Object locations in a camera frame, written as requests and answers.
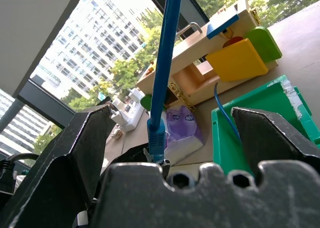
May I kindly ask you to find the blue network cable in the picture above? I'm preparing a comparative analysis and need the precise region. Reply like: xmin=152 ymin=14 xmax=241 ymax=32
xmin=146 ymin=0 xmax=242 ymax=164

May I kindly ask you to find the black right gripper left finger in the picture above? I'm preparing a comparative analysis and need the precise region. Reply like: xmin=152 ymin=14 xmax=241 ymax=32
xmin=0 ymin=104 xmax=118 ymax=228

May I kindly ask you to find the wooden latch box toy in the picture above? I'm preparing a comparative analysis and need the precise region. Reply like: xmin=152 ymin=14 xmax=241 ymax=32
xmin=136 ymin=0 xmax=283 ymax=112

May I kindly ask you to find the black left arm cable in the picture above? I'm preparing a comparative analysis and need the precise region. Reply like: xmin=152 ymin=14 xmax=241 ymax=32
xmin=0 ymin=152 xmax=40 ymax=196

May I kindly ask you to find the green plastic bin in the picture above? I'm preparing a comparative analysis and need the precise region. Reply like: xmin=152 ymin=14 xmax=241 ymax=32
xmin=211 ymin=74 xmax=320 ymax=176

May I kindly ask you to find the purple tissue pack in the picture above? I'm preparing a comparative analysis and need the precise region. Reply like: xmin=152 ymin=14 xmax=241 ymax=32
xmin=161 ymin=105 xmax=206 ymax=165

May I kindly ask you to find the dark window frame post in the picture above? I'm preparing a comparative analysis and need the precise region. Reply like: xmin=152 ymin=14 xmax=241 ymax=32
xmin=141 ymin=0 xmax=210 ymax=30

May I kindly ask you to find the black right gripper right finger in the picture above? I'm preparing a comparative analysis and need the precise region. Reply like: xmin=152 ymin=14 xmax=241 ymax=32
xmin=230 ymin=106 xmax=320 ymax=179

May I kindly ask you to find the white charger block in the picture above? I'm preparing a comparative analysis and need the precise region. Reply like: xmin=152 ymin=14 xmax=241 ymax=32
xmin=109 ymin=101 xmax=128 ymax=126

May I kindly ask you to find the dark window frame beam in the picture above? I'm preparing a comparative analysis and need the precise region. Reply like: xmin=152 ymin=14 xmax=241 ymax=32
xmin=0 ymin=79 xmax=77 ymax=133

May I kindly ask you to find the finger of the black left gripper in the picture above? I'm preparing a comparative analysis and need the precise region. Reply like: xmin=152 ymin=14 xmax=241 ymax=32
xmin=112 ymin=142 xmax=151 ymax=169

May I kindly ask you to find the white power strip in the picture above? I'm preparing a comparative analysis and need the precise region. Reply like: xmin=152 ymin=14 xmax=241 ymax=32
xmin=117 ymin=87 xmax=146 ymax=134

